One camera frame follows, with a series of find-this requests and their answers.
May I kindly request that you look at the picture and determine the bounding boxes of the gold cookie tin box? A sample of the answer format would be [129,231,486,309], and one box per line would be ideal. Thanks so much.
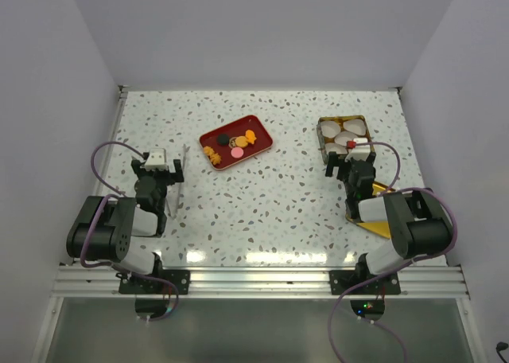
[316,115,376,165]

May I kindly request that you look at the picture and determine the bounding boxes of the metal serving tongs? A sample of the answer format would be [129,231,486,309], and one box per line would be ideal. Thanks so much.
[165,144,188,220]

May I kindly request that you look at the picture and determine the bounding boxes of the black round cookie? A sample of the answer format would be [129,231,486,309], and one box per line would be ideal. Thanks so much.
[216,134,230,146]

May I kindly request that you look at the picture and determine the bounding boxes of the pink round cookie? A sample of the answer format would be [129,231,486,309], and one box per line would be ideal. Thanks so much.
[231,146,244,159]

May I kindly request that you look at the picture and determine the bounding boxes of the round tan biscuit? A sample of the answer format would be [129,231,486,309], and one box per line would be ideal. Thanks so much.
[235,136,249,148]

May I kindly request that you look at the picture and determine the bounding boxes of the orange fish cookie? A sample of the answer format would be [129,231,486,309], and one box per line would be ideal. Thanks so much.
[245,130,257,145]

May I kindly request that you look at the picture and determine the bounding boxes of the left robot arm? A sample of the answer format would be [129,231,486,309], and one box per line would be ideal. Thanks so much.
[66,157,184,294]

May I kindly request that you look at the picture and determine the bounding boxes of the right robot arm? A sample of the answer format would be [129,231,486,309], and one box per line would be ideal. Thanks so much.
[325,152,457,294]

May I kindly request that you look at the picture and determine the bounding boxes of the white paper cup bottom-left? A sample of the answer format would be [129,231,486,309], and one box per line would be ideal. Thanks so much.
[324,142,348,155]

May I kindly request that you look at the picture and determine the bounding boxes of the white paper cup top-left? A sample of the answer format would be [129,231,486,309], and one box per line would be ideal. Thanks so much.
[321,120,341,139]

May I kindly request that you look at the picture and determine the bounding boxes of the white paper cup top-right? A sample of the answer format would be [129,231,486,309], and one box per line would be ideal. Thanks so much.
[343,119,367,137]

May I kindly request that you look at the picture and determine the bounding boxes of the orange flower cookie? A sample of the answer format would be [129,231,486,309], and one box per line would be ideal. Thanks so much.
[203,146,222,166]

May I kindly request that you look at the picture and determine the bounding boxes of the gold tin lid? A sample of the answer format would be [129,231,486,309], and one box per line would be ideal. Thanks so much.
[345,181,390,239]

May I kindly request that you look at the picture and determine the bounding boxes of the red serving tray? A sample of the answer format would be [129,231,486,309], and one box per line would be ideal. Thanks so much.
[199,115,274,171]

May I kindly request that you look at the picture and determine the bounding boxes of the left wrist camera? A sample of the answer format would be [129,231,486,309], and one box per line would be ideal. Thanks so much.
[143,148,168,170]

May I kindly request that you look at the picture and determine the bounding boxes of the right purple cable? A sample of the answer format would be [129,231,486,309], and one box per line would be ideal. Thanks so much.
[328,139,458,363]

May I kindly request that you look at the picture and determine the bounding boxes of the purple cable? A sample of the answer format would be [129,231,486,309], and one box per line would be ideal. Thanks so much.
[328,139,458,363]
[79,141,180,321]

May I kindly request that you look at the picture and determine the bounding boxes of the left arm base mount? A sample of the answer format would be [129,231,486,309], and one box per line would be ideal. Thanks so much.
[115,269,191,295]

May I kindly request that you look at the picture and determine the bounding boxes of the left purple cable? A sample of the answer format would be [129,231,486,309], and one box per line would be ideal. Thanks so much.
[79,141,180,321]

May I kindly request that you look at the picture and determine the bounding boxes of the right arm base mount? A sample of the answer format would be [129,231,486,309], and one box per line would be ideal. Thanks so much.
[328,269,402,295]

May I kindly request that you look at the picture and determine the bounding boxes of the aluminium front rail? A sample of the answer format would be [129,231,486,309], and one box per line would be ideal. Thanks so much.
[51,266,469,299]

